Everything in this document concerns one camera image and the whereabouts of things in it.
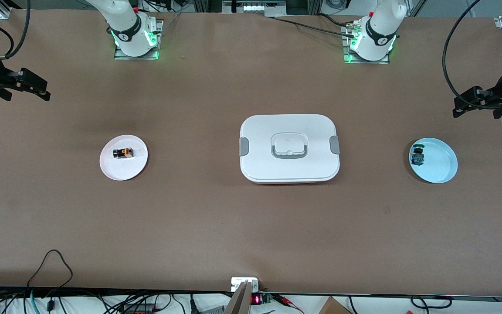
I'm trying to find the aluminium bar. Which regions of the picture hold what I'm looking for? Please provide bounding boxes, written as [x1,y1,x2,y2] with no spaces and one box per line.
[223,281,254,314]

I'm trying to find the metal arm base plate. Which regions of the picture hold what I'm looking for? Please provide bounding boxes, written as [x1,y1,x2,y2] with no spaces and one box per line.
[114,19,164,61]
[343,22,391,65]

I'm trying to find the white power strip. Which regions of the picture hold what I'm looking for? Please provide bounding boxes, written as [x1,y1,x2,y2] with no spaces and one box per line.
[222,0,287,14]

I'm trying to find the green blue push-button switch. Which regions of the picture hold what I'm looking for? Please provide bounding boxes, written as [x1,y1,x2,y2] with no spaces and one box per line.
[410,143,426,167]

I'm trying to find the pale pink round plate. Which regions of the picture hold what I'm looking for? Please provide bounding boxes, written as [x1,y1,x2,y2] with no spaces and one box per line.
[99,135,149,181]

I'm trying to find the black camera cable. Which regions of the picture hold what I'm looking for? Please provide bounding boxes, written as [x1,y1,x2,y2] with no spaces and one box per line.
[442,0,482,99]
[0,0,32,59]

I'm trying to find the flat black cable loop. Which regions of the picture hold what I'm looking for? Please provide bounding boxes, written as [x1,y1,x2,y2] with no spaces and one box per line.
[410,295,453,309]

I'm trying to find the white metal bracket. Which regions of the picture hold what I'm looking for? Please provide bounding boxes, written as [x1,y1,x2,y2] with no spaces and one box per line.
[231,277,260,293]

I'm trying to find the light blue round plate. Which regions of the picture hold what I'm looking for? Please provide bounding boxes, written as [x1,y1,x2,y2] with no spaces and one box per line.
[409,137,458,184]

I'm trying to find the brown cardboard box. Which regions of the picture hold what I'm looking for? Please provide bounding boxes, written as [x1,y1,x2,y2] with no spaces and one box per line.
[319,297,353,314]

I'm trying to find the looped black cable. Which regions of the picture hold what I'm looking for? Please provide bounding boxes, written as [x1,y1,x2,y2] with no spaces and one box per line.
[27,249,74,301]

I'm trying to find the white lunch box grey handle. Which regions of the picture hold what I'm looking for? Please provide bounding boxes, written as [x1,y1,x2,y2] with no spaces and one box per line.
[239,114,341,184]

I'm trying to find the red clip leads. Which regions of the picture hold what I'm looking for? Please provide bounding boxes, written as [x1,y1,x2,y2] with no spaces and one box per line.
[273,294,305,314]

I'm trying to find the black power cable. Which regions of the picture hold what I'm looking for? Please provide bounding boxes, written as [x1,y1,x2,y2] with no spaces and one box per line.
[271,13,358,36]

